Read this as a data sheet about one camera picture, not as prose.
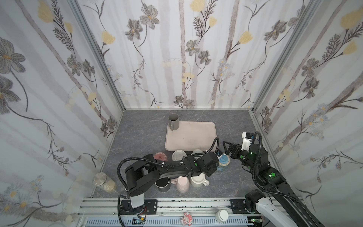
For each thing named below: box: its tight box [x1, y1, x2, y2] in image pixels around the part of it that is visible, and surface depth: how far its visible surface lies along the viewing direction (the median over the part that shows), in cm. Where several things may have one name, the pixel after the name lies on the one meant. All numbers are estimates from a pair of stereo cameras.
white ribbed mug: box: [171, 149, 187, 161], surface depth 88 cm
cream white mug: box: [190, 172, 210, 188], surface depth 78 cm
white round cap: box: [215, 209, 229, 223], surface depth 65 cm
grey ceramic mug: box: [167, 113, 180, 131], surface depth 103 cm
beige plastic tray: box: [164, 121, 217, 152], surface depth 107 cm
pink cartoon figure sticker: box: [180, 211, 193, 227], surface depth 69 cm
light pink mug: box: [175, 175, 190, 193], surface depth 76 cm
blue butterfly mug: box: [216, 152, 231, 166], surface depth 80 cm
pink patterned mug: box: [153, 151, 169, 162], surface depth 83 cm
